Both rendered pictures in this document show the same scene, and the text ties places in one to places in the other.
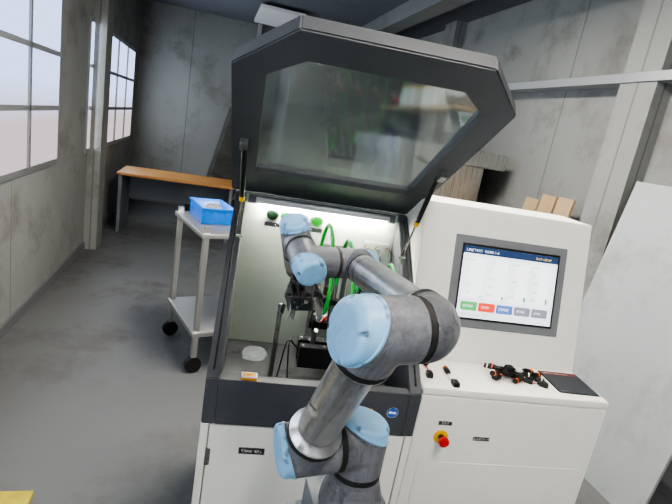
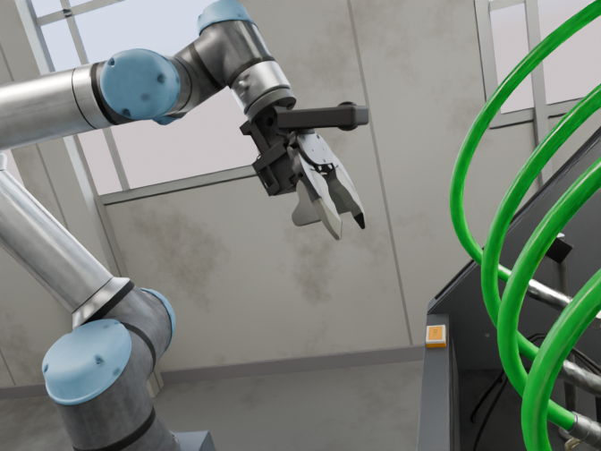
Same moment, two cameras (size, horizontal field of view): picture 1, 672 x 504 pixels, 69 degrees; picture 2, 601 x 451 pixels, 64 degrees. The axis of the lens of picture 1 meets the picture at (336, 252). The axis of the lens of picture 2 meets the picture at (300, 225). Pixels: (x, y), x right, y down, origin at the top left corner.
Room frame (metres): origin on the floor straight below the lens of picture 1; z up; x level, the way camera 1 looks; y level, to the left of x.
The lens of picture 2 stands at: (1.58, -0.50, 1.39)
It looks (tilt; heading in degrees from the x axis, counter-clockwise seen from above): 15 degrees down; 120
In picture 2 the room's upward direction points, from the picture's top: 13 degrees counter-clockwise
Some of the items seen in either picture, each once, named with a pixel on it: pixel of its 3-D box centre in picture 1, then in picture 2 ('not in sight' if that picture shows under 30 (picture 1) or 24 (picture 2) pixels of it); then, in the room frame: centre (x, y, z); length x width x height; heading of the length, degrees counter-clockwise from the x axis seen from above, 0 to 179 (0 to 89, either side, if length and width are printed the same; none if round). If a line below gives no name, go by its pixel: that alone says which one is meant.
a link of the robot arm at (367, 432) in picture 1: (359, 440); (99, 377); (0.98, -0.13, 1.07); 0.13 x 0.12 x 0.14; 115
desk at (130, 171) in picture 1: (176, 204); not in sight; (6.59, 2.29, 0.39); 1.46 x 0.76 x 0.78; 106
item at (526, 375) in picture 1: (516, 372); not in sight; (1.64, -0.72, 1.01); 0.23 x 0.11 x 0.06; 100
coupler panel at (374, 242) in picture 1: (372, 270); not in sight; (1.95, -0.16, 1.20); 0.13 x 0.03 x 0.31; 100
